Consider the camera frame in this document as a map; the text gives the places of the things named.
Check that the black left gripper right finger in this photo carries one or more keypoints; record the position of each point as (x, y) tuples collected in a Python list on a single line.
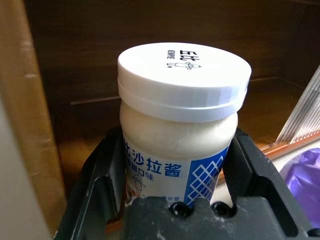
[(260, 175)]

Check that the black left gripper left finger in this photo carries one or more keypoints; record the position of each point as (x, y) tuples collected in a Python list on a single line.
[(95, 190)]

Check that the purple tissue package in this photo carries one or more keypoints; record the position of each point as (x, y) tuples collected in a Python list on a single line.
[(303, 180)]

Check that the white salad dressing bottle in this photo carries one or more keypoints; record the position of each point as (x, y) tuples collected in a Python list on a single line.
[(175, 120)]

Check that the brown wooden cabinet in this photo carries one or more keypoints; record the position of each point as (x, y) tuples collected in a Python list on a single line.
[(82, 55)]

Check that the clear ribbed sliding door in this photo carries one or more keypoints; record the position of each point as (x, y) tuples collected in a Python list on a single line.
[(305, 110)]

